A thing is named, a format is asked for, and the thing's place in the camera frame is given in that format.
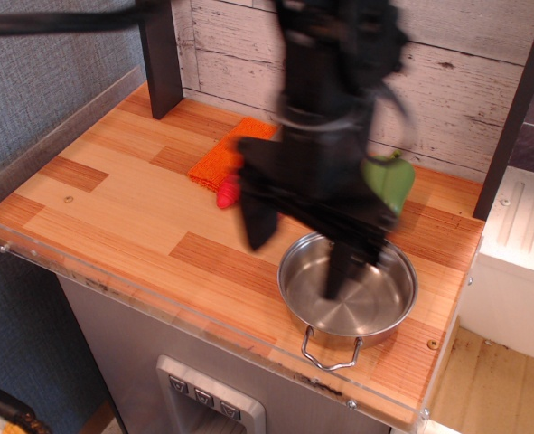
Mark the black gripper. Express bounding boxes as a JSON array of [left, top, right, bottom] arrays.
[[237, 127, 398, 300]]

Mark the stainless steel pot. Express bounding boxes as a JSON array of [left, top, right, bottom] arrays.
[[277, 232, 418, 372]]

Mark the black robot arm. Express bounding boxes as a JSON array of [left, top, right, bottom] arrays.
[[237, 1, 411, 299]]

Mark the green bell pepper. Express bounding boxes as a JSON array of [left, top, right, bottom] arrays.
[[361, 150, 416, 217]]

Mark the orange folded cloth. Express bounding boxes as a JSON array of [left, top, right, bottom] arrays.
[[187, 117, 277, 192]]

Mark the clear acrylic table guard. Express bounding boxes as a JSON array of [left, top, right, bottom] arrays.
[[0, 207, 482, 433]]

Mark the grey cabinet with dispenser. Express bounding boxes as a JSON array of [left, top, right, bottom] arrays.
[[59, 278, 390, 433]]

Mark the white sink drainboard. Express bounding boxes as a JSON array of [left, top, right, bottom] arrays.
[[480, 167, 534, 271]]

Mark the yellow black object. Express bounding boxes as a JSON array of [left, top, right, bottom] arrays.
[[0, 401, 52, 434]]

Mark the fork with pink handle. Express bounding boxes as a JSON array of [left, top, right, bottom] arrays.
[[216, 174, 240, 209]]

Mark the dark right vertical post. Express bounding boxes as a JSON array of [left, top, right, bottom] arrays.
[[473, 40, 534, 221]]

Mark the dark vertical post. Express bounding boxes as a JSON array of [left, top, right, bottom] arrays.
[[136, 1, 183, 119], [473, 40, 534, 221]]

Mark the dark left vertical post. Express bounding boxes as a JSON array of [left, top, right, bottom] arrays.
[[136, 1, 183, 119]]

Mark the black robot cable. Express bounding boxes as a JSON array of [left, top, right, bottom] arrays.
[[0, 0, 168, 39]]

